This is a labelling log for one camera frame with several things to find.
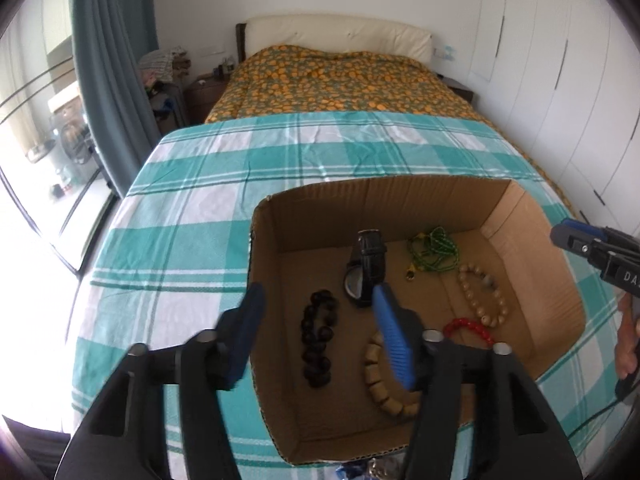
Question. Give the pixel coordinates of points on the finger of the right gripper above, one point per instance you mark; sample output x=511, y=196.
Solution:
x=596, y=259
x=582, y=239

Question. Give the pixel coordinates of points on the dark wooden left nightstand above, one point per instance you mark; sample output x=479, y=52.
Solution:
x=202, y=94

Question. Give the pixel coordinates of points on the dark wooden right nightstand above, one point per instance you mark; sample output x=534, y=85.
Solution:
x=458, y=88

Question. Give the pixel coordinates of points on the person's right hand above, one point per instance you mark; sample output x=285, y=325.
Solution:
x=626, y=361

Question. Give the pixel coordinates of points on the dark wooden nightstand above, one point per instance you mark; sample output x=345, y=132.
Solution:
x=202, y=94
x=458, y=88

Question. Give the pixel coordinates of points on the cream padded headboard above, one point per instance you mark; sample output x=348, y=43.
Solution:
x=334, y=33

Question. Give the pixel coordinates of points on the black wrist watch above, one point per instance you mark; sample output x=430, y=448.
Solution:
x=366, y=268

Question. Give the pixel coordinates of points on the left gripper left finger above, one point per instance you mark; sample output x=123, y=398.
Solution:
x=123, y=435

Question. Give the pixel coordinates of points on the open cardboard box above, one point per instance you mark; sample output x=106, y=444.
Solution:
x=301, y=241

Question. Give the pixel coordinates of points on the black framed glass sliding door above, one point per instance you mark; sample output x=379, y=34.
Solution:
x=66, y=207

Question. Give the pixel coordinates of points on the grey washing machine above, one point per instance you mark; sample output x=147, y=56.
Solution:
x=70, y=127

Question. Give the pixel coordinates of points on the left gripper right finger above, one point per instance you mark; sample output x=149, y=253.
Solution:
x=515, y=432

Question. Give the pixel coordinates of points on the orange floral bedspread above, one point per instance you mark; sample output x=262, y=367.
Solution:
x=295, y=80

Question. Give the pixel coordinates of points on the pile of clothes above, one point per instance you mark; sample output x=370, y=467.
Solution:
x=164, y=66

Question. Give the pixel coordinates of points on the blue crystal bead strand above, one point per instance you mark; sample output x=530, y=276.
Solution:
x=352, y=471

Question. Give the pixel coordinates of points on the teal blue curtain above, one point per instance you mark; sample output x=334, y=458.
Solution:
x=109, y=38

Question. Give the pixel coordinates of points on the white built-in wardrobe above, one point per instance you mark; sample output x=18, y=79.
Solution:
x=561, y=79

